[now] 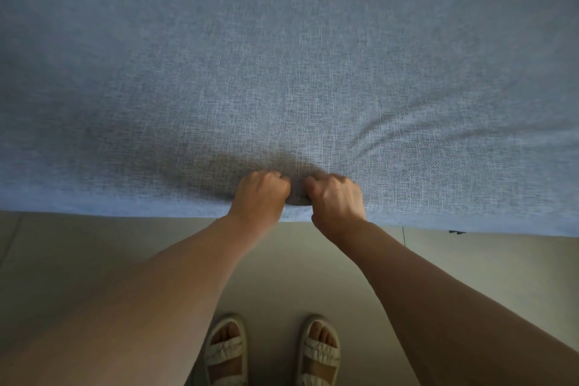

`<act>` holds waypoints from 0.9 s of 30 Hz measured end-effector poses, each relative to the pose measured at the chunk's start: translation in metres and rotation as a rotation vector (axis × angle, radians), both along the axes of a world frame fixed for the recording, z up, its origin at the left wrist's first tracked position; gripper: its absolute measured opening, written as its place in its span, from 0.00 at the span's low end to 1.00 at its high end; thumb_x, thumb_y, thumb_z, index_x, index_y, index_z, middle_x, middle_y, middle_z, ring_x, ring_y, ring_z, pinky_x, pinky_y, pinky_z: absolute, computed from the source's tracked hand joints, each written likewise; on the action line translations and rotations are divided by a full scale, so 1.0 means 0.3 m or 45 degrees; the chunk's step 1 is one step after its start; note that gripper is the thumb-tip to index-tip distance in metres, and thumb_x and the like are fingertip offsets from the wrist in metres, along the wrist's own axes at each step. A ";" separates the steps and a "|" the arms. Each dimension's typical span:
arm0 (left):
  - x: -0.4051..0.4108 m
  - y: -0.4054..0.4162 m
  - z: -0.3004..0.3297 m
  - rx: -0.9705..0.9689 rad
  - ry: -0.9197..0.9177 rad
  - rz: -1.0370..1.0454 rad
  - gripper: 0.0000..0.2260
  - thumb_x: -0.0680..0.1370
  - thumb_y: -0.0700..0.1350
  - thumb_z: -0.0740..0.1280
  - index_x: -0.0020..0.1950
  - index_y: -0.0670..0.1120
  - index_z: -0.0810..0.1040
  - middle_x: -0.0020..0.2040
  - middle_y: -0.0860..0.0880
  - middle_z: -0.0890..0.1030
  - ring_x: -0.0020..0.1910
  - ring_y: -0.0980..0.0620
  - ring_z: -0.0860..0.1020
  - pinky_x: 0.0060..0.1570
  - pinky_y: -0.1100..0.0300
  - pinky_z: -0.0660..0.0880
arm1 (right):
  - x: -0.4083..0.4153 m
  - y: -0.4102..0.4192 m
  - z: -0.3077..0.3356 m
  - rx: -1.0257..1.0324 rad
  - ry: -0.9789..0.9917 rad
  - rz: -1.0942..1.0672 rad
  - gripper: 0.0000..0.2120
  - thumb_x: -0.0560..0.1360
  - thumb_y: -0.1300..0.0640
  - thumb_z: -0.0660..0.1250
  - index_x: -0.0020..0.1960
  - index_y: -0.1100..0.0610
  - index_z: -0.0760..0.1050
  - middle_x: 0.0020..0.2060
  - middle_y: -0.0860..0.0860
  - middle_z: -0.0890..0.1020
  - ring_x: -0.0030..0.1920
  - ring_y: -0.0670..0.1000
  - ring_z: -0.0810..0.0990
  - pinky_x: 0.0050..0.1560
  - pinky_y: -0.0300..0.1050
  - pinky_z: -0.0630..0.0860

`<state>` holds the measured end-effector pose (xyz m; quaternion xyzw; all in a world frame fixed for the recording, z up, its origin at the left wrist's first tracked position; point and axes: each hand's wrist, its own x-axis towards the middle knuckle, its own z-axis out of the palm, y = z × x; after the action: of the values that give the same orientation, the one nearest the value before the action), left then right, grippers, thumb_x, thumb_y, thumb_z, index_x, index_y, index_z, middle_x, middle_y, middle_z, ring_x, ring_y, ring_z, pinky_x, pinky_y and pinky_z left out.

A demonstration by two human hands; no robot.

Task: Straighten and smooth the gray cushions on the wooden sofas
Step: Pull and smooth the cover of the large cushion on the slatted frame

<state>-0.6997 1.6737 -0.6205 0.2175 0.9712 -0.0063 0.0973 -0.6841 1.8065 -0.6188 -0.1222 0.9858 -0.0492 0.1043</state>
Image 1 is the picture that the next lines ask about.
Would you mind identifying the long grey sofa cushion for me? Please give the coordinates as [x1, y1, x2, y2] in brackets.
[0, 0, 579, 237]

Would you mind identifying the person's right forearm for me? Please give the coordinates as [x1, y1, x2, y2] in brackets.
[337, 218, 579, 386]

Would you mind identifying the white ruffled sandal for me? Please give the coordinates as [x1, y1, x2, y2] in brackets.
[296, 314, 341, 386]
[203, 314, 248, 386]

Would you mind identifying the person's left forearm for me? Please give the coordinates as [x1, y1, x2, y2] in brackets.
[0, 216, 259, 386]

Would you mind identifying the person's right hand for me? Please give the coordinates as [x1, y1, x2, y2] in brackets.
[303, 172, 367, 244]

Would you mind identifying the person's left hand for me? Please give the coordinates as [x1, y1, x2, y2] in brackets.
[226, 169, 292, 237]

